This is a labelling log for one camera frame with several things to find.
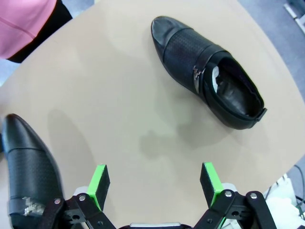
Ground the person in pink hoodie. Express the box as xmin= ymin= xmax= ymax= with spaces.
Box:
xmin=0 ymin=0 xmax=73 ymax=64

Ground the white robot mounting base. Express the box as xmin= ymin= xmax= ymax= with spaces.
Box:
xmin=265 ymin=174 xmax=305 ymax=229

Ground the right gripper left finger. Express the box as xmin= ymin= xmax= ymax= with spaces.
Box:
xmin=39 ymin=164 xmax=115 ymax=229

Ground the black leather dress shoe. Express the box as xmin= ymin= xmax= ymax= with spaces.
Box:
xmin=0 ymin=114 xmax=66 ymax=229
xmin=150 ymin=15 xmax=268 ymax=131

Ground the black floor cable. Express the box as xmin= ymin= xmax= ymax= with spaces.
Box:
xmin=292 ymin=164 xmax=305 ymax=211

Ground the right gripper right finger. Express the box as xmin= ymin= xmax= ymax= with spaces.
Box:
xmin=190 ymin=162 xmax=277 ymax=229

